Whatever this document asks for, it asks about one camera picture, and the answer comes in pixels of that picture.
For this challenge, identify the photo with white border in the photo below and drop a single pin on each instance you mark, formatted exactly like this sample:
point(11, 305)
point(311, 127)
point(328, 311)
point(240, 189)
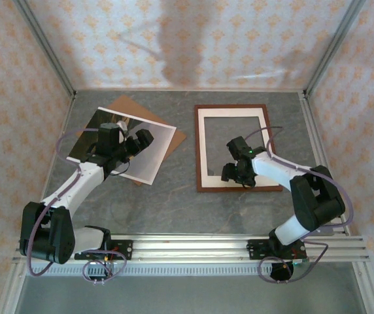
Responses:
point(154, 153)

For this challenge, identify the brown backing board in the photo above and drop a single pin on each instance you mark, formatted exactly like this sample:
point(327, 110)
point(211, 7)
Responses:
point(141, 109)

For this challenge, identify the brown wooden picture frame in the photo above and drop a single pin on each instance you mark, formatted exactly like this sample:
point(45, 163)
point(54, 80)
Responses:
point(197, 147)

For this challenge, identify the white mat board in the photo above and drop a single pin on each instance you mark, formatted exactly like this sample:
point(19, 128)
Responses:
point(232, 112)

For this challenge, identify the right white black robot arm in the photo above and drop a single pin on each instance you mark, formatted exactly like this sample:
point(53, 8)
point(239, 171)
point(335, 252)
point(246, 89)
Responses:
point(272, 170)

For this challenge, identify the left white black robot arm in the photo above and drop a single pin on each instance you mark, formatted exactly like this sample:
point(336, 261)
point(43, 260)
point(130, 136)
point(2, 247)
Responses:
point(76, 186)

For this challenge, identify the green circuit board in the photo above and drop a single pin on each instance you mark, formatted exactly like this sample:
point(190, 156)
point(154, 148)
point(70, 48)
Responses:
point(300, 261)

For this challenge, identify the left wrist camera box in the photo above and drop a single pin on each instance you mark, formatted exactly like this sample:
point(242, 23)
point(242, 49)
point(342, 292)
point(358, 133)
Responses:
point(123, 127)

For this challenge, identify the aluminium side rail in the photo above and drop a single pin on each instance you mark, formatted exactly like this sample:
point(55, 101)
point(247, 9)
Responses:
point(310, 114)
point(68, 114)

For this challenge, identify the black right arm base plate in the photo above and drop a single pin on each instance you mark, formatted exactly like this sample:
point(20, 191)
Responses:
point(255, 250)

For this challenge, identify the aluminium rail beam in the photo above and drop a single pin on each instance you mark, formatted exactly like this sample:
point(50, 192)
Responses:
point(190, 248)

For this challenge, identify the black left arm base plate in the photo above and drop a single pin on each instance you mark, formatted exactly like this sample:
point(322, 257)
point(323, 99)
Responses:
point(125, 248)

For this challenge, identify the aluminium corner post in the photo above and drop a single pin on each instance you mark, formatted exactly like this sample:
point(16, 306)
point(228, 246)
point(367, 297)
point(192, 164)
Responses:
point(47, 49)
point(333, 49)

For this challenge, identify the aluminium lower post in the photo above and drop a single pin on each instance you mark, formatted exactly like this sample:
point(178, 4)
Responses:
point(12, 291)
point(368, 288)

